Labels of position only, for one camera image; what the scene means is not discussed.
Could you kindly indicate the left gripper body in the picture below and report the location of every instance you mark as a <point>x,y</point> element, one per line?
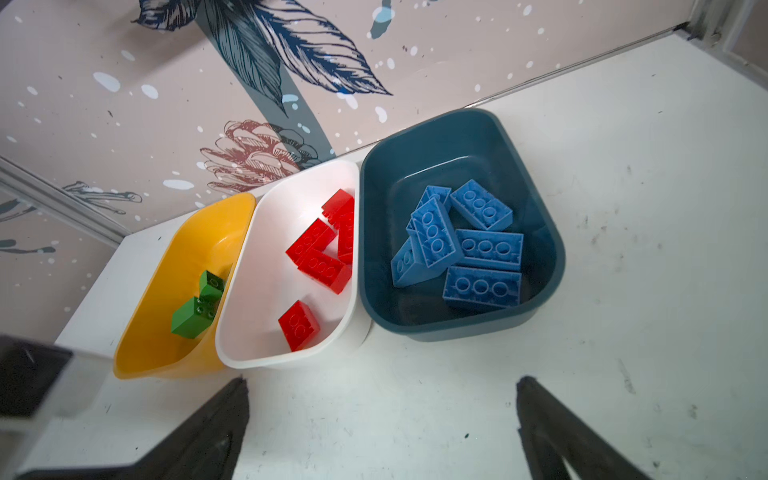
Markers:
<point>39,383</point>

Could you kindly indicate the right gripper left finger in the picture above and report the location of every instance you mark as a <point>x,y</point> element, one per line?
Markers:
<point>206,446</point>

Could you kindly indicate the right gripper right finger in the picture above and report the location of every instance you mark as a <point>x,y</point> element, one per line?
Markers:
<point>556,442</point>

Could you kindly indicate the green square lego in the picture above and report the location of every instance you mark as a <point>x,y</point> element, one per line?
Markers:
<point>193,318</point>

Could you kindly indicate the small red lego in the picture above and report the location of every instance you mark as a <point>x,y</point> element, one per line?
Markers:
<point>299,326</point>

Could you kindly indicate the white plastic bin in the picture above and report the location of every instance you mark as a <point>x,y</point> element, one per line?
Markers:
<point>265,283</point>

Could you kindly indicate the blue lego diagonal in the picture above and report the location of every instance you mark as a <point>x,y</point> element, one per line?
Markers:
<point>491,249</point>

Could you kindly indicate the yellow plastic bin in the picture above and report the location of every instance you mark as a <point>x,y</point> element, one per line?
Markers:
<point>211,240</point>

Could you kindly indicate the teal plastic bin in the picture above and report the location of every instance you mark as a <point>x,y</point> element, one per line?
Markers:
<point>448,151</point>

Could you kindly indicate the light blue lego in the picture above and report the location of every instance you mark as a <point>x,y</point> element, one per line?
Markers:
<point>408,268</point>

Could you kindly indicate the blue lego bottom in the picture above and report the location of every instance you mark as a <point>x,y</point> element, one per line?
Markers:
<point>437,239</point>

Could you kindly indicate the red lego diagonal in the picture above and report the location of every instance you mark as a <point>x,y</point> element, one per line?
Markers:
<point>345,224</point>

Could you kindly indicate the red square lego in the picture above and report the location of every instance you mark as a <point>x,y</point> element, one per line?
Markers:
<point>336,202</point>

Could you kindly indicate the red long lego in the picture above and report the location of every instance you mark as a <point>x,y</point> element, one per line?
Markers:
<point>317,237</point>

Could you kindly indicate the blue long lego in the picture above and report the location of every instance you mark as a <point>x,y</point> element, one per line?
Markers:
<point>435,195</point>

